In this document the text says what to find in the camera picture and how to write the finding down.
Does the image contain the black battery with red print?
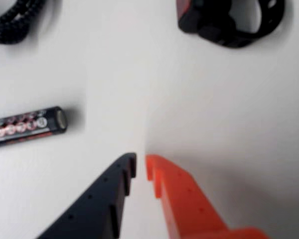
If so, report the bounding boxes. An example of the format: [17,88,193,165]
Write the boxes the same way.
[0,106,68,149]

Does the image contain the black plastic ring clamp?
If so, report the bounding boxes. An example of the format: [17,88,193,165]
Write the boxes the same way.
[176,0,286,48]

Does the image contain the black coiled cable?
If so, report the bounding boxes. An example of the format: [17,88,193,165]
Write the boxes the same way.
[0,0,63,45]

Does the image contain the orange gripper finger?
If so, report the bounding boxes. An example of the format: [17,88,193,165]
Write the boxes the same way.
[145,154,269,239]

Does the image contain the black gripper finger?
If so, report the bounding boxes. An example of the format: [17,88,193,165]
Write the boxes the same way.
[36,152,138,239]

